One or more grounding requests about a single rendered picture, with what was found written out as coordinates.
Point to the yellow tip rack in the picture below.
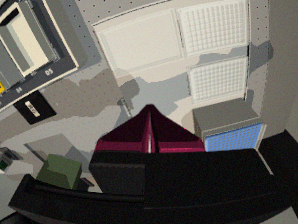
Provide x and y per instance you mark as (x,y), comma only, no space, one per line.
(9,74)

